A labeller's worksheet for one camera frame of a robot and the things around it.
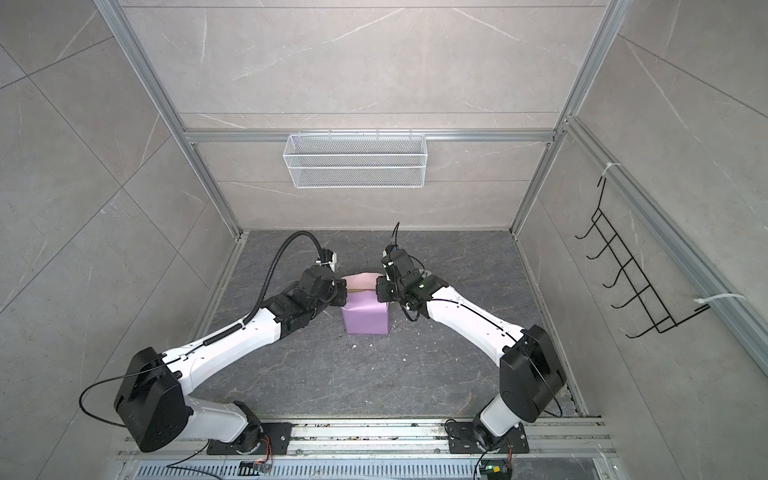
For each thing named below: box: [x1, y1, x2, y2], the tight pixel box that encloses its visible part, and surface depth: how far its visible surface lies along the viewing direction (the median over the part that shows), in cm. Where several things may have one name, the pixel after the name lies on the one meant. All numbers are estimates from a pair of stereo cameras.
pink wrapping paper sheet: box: [341, 272, 389, 334], surface depth 86 cm
